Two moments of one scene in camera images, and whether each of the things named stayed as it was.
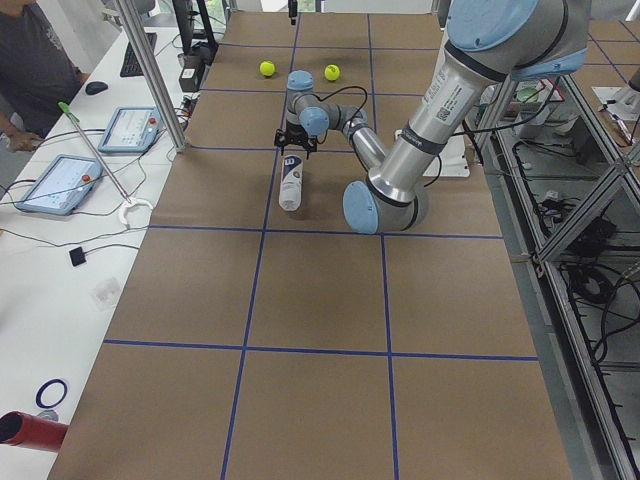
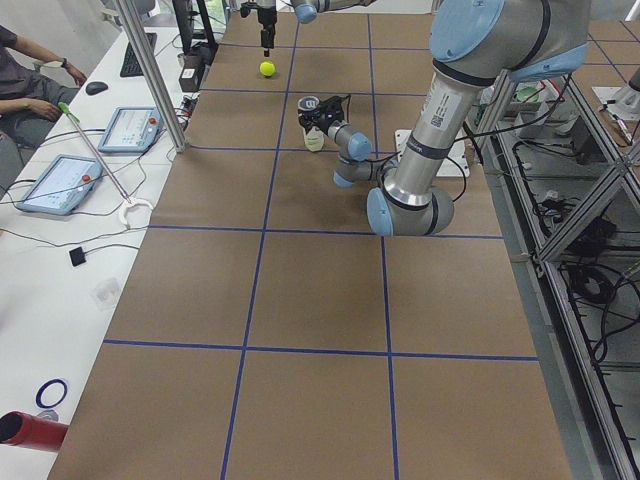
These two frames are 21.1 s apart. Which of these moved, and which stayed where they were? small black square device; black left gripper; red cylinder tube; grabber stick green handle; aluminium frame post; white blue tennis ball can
Moved: black left gripper; white blue tennis ball can
Stayed: small black square device; aluminium frame post; red cylinder tube; grabber stick green handle
